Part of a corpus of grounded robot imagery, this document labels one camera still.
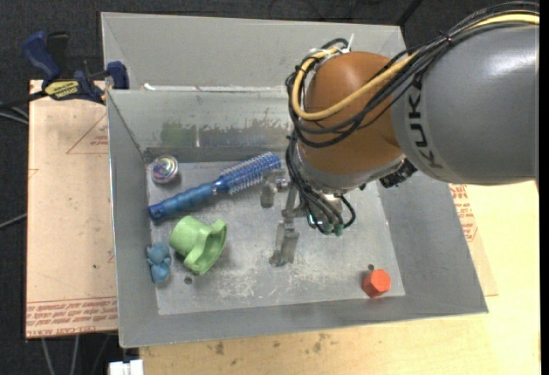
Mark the blue hairbrush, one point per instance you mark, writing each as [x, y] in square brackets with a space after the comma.
[193, 195]

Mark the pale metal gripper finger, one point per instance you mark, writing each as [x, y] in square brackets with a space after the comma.
[286, 244]
[268, 195]

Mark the light green plastic cup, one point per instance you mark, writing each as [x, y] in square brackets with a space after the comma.
[193, 240]

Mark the grey metal bin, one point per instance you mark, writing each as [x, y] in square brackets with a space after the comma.
[257, 279]

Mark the shiny iridescent ball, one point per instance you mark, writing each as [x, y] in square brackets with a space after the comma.
[164, 169]

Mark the orange-red hexagonal block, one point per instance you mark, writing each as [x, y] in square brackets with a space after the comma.
[376, 282]

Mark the blue toy animal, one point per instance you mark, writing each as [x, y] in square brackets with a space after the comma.
[158, 264]

